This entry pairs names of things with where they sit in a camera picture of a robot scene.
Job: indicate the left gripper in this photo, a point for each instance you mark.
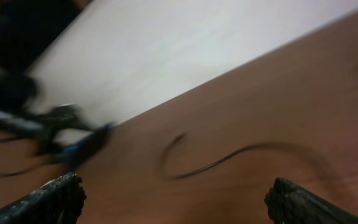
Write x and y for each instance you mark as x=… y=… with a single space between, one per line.
x=41 y=127

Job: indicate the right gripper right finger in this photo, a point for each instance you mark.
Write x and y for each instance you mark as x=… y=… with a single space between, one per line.
x=289 y=203

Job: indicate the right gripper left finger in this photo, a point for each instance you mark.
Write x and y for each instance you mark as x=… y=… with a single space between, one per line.
x=58 y=201

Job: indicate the blue Galaxy smartphone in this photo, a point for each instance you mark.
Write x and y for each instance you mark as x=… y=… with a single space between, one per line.
x=84 y=149

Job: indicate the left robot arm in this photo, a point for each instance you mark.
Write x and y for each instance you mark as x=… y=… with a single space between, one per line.
x=16 y=92

